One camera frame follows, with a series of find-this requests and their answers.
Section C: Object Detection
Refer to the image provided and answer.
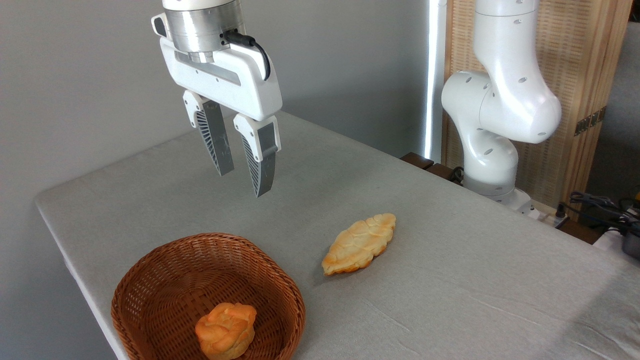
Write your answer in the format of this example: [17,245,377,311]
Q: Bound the round knotted bread roll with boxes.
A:
[194,302,258,360]

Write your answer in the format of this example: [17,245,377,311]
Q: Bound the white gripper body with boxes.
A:
[159,38,283,122]

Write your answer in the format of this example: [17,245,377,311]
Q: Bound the brass screen hinge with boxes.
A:
[573,105,608,137]

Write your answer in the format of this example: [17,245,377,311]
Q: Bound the flat leaf-shaped bread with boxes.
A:
[321,213,397,277]

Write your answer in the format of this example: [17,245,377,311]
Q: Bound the black cable bundle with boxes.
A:
[556,191,640,237]

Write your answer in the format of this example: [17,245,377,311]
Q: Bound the white power strip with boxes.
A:
[529,200,570,229]

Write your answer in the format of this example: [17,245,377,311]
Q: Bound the grey tablecloth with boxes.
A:
[34,111,640,360]

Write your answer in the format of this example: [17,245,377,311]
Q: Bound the brown wicker basket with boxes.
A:
[110,232,306,360]

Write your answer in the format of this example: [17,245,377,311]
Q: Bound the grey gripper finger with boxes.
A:
[233,114,282,198]
[182,90,235,177]

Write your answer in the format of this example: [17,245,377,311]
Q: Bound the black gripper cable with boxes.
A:
[222,30,272,82]

